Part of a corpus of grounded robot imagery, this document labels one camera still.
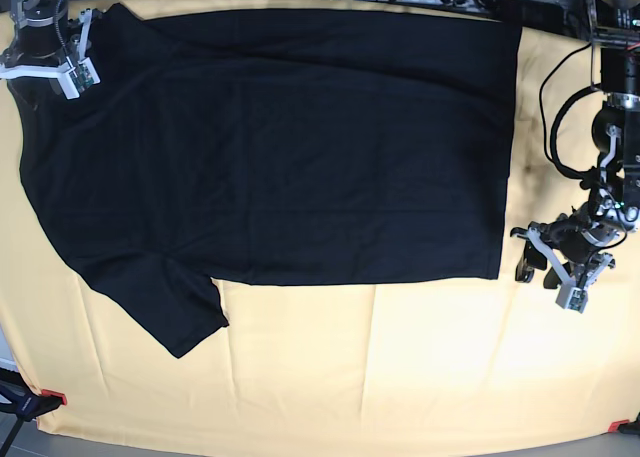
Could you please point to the black box on table edge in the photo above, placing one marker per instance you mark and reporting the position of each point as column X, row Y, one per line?
column 533, row 14

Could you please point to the black T-shirt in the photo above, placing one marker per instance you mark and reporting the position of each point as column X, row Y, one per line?
column 288, row 147

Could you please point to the left red-tipped table clamp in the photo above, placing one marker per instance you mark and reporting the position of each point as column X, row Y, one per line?
column 26, row 406

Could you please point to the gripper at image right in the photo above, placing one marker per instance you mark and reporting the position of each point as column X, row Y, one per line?
column 561, row 245

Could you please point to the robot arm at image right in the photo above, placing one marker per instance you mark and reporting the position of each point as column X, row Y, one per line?
column 611, row 212

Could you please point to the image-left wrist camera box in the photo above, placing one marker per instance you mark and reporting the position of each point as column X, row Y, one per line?
column 74, row 81

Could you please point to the yellow table cloth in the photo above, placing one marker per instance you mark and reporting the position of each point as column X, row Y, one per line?
column 447, row 368

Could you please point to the red-tipped table clamp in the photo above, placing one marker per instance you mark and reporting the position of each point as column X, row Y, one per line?
column 26, row 406
column 626, row 427

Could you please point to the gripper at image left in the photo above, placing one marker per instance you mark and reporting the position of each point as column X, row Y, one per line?
column 80, row 44

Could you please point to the right red-tipped table clamp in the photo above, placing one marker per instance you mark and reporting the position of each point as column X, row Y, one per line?
column 626, row 427

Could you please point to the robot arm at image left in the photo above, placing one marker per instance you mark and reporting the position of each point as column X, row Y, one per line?
column 45, row 39

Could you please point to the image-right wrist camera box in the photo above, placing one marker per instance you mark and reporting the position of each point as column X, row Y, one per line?
column 572, row 296

